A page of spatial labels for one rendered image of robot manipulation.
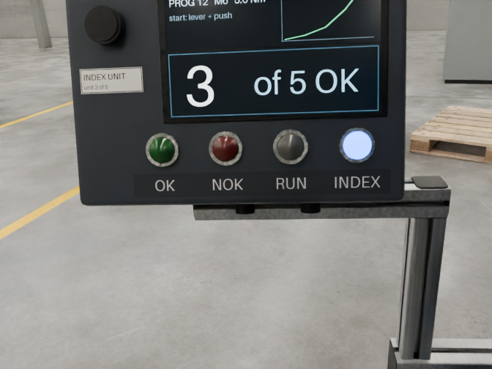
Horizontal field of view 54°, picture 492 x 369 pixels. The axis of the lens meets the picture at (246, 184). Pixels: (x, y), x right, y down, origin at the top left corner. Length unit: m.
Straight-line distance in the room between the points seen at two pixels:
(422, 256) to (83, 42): 0.35
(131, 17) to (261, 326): 1.67
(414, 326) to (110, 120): 0.36
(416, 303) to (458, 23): 5.96
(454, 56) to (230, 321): 5.04
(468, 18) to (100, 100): 6.11
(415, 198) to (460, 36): 5.98
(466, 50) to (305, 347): 5.07
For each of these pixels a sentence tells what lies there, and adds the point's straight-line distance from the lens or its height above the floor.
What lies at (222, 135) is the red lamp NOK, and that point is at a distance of 0.37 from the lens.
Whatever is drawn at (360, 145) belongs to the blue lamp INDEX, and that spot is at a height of 1.12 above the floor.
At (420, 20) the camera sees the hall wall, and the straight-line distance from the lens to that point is 13.08.
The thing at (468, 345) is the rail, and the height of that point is 0.86.
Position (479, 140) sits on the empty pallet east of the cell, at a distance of 3.77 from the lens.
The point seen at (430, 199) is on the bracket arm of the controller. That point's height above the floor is 1.04.
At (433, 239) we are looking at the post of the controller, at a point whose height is 1.00.
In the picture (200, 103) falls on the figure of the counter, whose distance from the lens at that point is 0.38.
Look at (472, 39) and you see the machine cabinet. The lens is 6.43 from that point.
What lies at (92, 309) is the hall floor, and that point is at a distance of 2.22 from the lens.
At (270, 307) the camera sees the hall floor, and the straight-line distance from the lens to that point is 2.07.
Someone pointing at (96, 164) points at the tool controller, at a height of 1.11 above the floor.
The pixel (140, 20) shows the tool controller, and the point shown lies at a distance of 0.40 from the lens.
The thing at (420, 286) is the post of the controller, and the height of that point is 0.94.
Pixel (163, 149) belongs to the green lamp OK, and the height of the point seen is 1.12.
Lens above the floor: 1.23
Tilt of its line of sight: 22 degrees down
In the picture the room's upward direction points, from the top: 3 degrees counter-clockwise
